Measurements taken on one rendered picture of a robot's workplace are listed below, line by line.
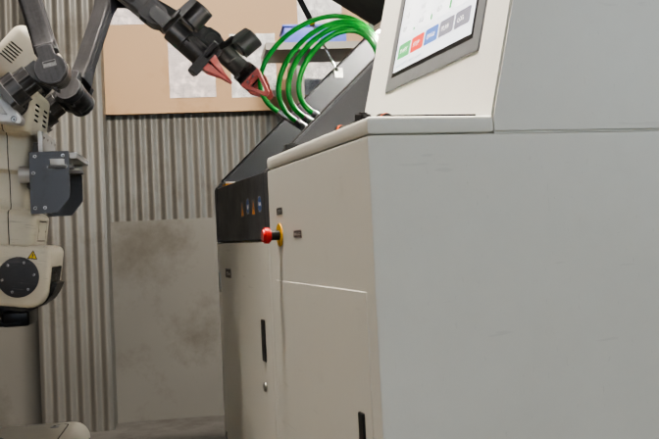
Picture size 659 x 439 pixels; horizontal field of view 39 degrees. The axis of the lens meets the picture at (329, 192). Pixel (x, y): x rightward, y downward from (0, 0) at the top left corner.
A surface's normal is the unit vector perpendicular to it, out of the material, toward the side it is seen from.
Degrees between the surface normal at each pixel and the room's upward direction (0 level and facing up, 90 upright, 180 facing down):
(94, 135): 90
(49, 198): 90
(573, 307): 90
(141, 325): 90
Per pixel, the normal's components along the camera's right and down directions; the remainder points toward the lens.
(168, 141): 0.14, -0.05
